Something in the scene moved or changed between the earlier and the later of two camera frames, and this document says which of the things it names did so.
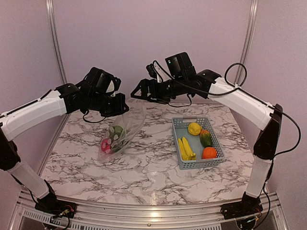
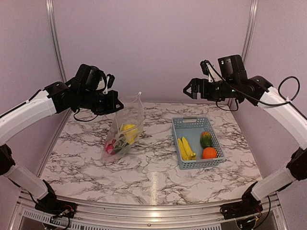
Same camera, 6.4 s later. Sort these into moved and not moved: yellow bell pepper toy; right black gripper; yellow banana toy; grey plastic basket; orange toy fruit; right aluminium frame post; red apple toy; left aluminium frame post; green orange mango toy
Moved: red apple toy; yellow bell pepper toy; right black gripper
Not moved: yellow banana toy; green orange mango toy; grey plastic basket; left aluminium frame post; orange toy fruit; right aluminium frame post
